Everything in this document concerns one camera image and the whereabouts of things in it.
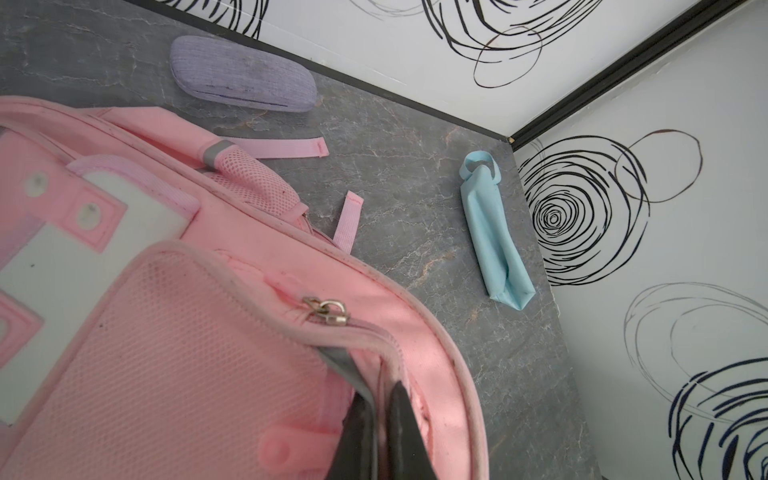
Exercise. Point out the black frame post right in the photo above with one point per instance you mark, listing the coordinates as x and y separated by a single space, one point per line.
683 27

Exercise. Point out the pink student backpack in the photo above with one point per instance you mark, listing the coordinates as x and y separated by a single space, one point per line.
168 311

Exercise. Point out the purple fabric glasses case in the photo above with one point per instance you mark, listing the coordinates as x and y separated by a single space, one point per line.
225 72

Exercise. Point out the teal pencil pouch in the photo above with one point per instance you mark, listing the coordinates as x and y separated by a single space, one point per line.
504 274

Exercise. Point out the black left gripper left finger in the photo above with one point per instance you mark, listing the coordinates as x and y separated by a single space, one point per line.
356 453

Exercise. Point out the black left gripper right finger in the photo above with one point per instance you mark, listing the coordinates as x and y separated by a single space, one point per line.
407 455

